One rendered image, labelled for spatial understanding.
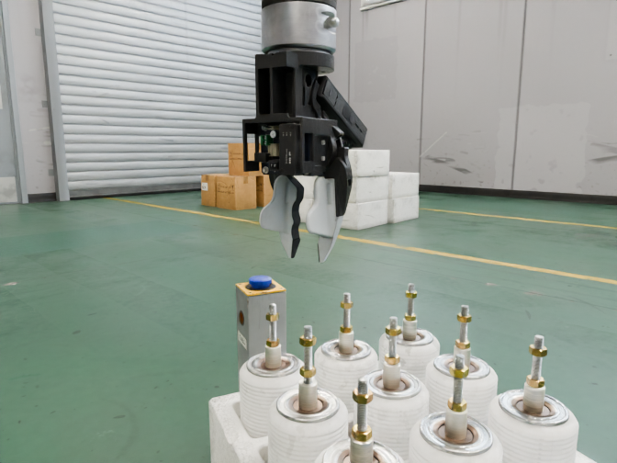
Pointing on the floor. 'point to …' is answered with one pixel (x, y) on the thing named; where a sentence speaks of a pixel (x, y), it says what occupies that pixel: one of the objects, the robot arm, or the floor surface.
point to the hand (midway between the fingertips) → (309, 246)
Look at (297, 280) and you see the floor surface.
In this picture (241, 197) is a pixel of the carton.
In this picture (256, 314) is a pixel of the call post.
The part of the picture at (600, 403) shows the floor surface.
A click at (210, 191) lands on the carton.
